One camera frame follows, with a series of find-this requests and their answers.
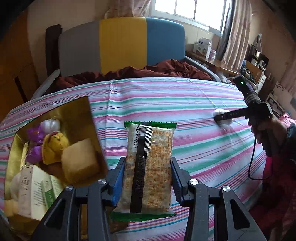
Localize white cotton ball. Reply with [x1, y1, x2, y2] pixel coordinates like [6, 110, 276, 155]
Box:
[213, 108, 233, 125]

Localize cracker packet green edge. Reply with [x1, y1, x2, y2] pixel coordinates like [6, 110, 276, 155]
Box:
[111, 121, 177, 222]

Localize purple snack packet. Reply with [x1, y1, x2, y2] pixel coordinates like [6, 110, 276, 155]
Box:
[26, 125, 46, 164]

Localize person right hand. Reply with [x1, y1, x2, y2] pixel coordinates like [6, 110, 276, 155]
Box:
[248, 115, 288, 146]

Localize wooden side desk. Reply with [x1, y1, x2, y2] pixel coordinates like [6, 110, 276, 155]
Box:
[185, 51, 263, 83]

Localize green white small box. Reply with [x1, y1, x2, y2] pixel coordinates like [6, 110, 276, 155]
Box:
[41, 175, 65, 209]

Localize striped bed sheet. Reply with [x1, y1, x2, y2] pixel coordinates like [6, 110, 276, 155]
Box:
[0, 76, 273, 241]

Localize red pink quilt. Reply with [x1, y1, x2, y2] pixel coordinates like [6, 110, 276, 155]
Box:
[249, 123, 295, 240]

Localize beige tea box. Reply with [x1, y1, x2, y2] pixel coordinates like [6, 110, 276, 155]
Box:
[18, 165, 49, 221]

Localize gold storage box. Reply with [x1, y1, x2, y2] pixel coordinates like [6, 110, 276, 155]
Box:
[3, 95, 130, 235]

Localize pink floral curtain right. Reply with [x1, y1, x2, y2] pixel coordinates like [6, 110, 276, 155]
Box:
[216, 0, 252, 70]

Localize pink floral curtain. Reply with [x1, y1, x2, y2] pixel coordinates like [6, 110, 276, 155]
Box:
[216, 0, 252, 70]
[104, 0, 151, 19]

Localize yellow sponge block in box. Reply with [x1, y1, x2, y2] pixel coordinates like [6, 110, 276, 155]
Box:
[4, 199, 19, 217]

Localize white plush ball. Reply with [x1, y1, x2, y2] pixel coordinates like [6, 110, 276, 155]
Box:
[10, 172, 21, 201]

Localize white carton on desk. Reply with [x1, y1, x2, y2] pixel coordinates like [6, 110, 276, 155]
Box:
[193, 38, 212, 58]

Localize yellow knitted sock bundle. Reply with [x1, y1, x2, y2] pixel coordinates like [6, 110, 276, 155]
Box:
[42, 132, 70, 165]

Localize dark red blanket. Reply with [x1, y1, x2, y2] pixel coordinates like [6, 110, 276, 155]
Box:
[53, 59, 213, 91]

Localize window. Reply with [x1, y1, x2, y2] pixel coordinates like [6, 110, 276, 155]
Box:
[150, 0, 232, 36]

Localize pink floral curtain left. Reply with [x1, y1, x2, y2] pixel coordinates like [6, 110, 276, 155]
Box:
[104, 0, 151, 19]

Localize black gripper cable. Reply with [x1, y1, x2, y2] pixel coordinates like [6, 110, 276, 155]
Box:
[247, 138, 266, 181]

